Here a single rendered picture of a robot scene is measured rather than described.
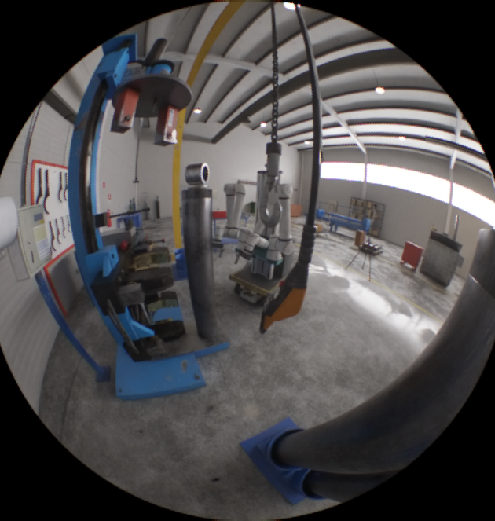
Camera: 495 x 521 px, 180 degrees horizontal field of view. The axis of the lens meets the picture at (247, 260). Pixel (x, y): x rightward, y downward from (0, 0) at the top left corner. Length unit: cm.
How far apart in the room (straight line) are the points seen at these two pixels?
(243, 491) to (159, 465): 59
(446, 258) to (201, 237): 758
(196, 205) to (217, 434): 165
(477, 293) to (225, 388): 153
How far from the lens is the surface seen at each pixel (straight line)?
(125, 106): 112
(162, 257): 134
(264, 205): 40
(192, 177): 108
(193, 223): 104
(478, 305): 23
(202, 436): 145
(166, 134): 127
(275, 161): 38
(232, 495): 151
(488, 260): 24
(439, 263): 752
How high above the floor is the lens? 143
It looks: 23 degrees down
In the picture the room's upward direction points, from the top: 3 degrees clockwise
